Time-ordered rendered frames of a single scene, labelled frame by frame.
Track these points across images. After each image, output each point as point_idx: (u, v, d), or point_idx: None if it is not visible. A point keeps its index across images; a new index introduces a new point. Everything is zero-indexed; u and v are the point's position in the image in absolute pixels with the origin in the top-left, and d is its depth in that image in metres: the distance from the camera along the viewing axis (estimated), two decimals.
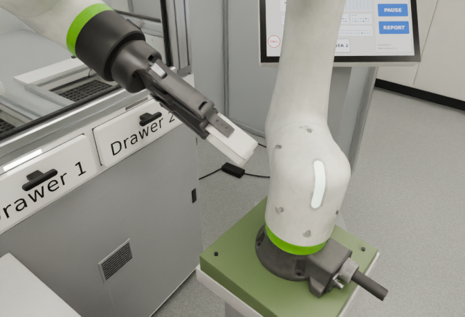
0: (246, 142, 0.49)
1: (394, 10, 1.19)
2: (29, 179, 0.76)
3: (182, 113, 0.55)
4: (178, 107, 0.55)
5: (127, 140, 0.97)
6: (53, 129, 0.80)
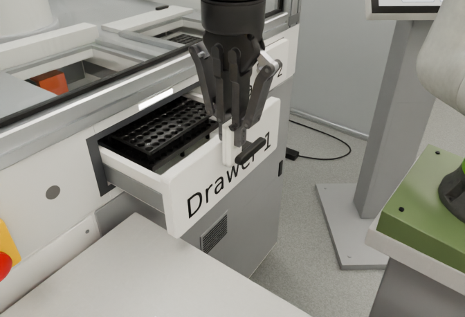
0: (225, 154, 0.54)
1: None
2: None
3: None
4: None
5: None
6: (186, 65, 0.67)
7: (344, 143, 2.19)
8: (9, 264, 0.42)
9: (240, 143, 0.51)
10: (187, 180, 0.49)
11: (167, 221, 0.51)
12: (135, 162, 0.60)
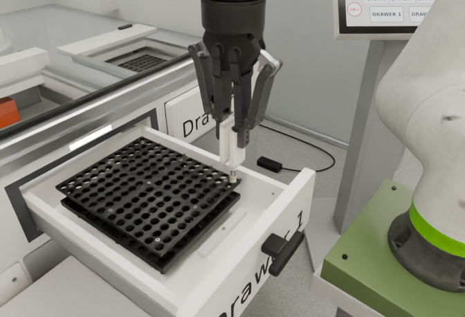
0: (223, 154, 0.54)
1: None
2: (270, 252, 0.44)
3: None
4: None
5: (199, 119, 0.81)
6: (126, 100, 0.64)
7: (328, 154, 2.16)
8: None
9: (243, 145, 0.51)
10: (210, 308, 0.38)
11: None
12: (142, 257, 0.48)
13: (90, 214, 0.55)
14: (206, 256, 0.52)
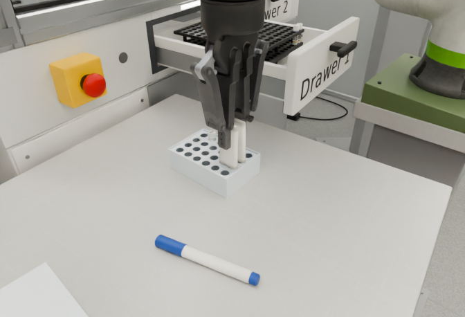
0: (229, 160, 0.53)
1: None
2: (336, 48, 0.66)
3: None
4: None
5: None
6: None
7: (341, 106, 2.38)
8: (105, 84, 0.61)
9: (246, 131, 0.53)
10: (305, 62, 0.60)
11: (286, 99, 0.62)
12: None
13: None
14: None
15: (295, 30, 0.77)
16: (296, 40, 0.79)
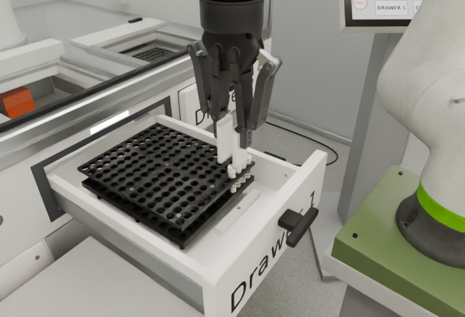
0: (221, 152, 0.54)
1: None
2: (286, 225, 0.46)
3: None
4: None
5: None
6: (142, 86, 0.66)
7: (331, 149, 2.18)
8: None
9: (246, 145, 0.50)
10: (232, 274, 0.40)
11: None
12: (162, 233, 0.51)
13: (111, 194, 0.57)
14: (223, 233, 0.54)
15: (241, 167, 0.57)
16: (243, 178, 0.59)
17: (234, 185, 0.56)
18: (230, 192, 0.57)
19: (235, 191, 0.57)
